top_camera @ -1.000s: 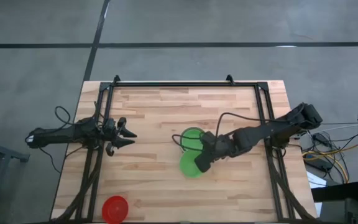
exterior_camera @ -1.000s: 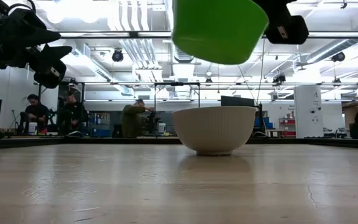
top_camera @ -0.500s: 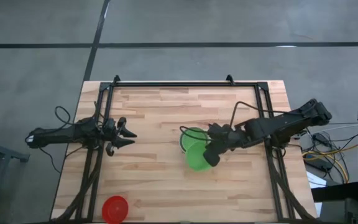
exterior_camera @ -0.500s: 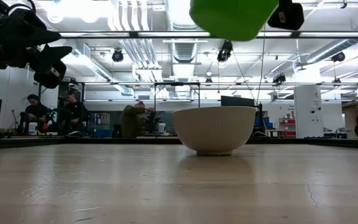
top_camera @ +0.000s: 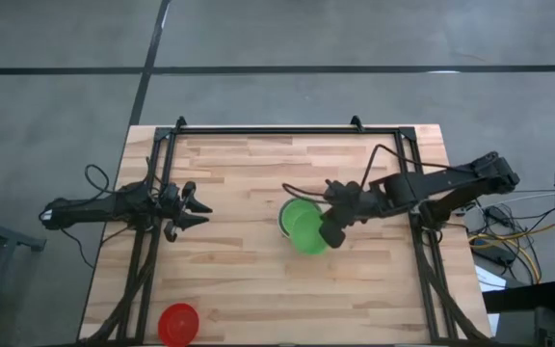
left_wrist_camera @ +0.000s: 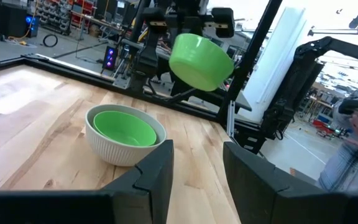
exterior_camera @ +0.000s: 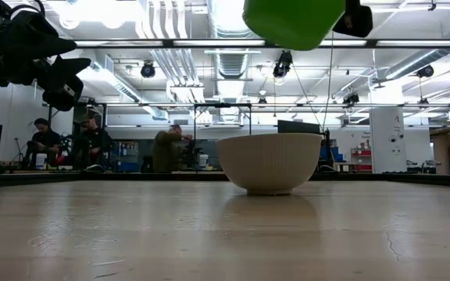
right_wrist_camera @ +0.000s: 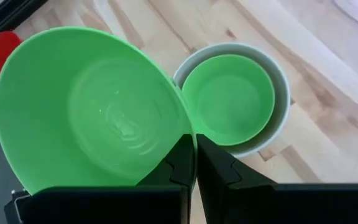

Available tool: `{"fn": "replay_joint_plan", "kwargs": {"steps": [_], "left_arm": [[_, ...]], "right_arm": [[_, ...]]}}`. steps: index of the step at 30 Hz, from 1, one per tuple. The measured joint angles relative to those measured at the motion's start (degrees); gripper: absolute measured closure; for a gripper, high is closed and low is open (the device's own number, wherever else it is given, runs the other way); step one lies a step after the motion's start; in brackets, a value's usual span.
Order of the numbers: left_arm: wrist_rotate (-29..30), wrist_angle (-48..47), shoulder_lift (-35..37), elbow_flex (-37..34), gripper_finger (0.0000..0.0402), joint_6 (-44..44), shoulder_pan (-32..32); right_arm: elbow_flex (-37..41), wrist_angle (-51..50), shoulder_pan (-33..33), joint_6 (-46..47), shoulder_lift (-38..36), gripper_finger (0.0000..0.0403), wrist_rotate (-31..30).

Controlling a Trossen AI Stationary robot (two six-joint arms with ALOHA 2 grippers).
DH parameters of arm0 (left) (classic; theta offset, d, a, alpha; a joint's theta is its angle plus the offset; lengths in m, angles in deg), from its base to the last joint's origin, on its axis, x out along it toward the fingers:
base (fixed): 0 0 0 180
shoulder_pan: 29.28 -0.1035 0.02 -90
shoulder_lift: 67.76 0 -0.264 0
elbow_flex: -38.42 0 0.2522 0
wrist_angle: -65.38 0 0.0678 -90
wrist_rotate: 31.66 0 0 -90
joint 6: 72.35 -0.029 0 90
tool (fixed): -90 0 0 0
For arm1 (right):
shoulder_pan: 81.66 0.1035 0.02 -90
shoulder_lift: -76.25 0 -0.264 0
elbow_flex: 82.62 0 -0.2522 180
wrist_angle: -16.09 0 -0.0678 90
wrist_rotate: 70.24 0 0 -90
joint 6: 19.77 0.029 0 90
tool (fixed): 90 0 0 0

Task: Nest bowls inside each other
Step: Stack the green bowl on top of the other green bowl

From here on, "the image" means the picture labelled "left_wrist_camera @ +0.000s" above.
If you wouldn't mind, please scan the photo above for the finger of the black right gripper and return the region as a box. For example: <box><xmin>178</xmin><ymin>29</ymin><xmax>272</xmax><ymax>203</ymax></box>
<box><xmin>187</xmin><ymin>18</ymin><xmax>206</xmax><ymax>36</ymax></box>
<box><xmin>170</xmin><ymin>18</ymin><xmax>188</xmax><ymax>39</ymax></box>

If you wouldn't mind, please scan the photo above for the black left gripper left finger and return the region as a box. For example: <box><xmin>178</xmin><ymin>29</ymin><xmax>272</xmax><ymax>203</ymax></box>
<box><xmin>0</xmin><ymin>139</ymin><xmax>175</xmax><ymax>224</ymax></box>

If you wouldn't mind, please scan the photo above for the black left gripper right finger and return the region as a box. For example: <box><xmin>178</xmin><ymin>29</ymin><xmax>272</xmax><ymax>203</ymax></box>
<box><xmin>223</xmin><ymin>141</ymin><xmax>358</xmax><ymax>224</ymax></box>

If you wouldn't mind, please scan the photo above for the small green plastic bowl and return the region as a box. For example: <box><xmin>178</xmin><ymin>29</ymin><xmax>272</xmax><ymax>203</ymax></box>
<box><xmin>168</xmin><ymin>32</ymin><xmax>235</xmax><ymax>92</ymax></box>

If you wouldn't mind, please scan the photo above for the white ribbed bowl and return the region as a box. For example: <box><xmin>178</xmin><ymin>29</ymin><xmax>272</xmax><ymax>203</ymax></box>
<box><xmin>85</xmin><ymin>103</ymin><xmax>168</xmax><ymax>167</ymax></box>

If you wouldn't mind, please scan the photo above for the large green plastic bowl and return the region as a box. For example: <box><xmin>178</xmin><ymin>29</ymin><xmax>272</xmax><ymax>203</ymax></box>
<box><xmin>93</xmin><ymin>110</ymin><xmax>158</xmax><ymax>147</ymax></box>

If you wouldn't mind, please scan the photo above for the storage shelf with bins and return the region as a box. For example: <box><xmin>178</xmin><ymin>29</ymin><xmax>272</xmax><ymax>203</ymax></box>
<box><xmin>35</xmin><ymin>0</ymin><xmax>73</xmax><ymax>34</ymax></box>

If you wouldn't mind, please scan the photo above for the white column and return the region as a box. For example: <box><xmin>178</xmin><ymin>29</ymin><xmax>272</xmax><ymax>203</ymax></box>
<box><xmin>237</xmin><ymin>6</ymin><xmax>307</xmax><ymax>124</ymax></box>

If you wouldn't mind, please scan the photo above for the black box with indicator lights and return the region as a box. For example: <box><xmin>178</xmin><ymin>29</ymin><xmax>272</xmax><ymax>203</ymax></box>
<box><xmin>103</xmin><ymin>45</ymin><xmax>118</xmax><ymax>71</ymax></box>

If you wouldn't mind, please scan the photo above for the black desk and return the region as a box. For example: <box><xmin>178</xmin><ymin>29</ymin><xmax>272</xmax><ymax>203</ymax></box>
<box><xmin>178</xmin><ymin>86</ymin><xmax>252</xmax><ymax>113</ymax></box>

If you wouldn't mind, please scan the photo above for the person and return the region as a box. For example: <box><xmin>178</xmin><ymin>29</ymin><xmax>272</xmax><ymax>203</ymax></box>
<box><xmin>318</xmin><ymin>71</ymin><xmax>358</xmax><ymax>193</ymax></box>

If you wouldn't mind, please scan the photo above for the black computer tower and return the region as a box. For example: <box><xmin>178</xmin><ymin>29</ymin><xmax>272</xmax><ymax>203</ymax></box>
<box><xmin>0</xmin><ymin>1</ymin><xmax>40</xmax><ymax>39</ymax></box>

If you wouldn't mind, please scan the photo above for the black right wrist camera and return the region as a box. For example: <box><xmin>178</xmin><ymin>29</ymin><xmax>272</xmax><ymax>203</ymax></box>
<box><xmin>172</xmin><ymin>0</ymin><xmax>209</xmax><ymax>18</ymax></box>

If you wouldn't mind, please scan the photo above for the black aluminium table frame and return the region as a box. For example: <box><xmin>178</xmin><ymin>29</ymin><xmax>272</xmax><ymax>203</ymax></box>
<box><xmin>0</xmin><ymin>0</ymin><xmax>284</xmax><ymax>156</ymax></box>

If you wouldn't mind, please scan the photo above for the black cable coil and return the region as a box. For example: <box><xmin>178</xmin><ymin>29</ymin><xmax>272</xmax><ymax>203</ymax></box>
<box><xmin>42</xmin><ymin>34</ymin><xmax>58</xmax><ymax>48</ymax></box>

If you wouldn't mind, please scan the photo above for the yellow cable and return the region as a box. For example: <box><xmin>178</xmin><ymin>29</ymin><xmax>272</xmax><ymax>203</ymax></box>
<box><xmin>7</xmin><ymin>1</ymin><xmax>39</xmax><ymax>47</ymax></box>

